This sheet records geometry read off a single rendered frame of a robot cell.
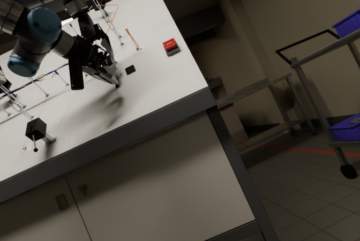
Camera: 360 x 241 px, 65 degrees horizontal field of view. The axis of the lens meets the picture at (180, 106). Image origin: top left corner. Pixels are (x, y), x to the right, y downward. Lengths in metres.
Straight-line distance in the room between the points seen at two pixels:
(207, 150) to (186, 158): 0.08
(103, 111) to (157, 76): 0.24
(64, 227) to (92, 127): 0.36
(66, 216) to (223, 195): 0.55
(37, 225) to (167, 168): 0.51
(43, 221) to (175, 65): 0.73
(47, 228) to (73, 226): 0.09
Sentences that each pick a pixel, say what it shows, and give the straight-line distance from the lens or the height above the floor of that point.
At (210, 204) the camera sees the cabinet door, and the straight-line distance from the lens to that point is 1.01.
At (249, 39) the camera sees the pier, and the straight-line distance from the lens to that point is 4.72.
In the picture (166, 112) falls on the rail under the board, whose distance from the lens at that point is 0.94.
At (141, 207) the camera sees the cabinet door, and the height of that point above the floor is 0.59.
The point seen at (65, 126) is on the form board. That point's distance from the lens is 1.15.
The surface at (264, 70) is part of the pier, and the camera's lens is 4.65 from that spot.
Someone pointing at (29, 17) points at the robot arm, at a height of 1.15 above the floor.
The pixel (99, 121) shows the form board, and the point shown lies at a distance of 1.05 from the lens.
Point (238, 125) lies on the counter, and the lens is 5.94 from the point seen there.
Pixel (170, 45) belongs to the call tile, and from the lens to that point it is 1.13.
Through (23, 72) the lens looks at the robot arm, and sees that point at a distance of 0.88.
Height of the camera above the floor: 0.78
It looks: 4 degrees up
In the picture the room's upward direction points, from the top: 24 degrees counter-clockwise
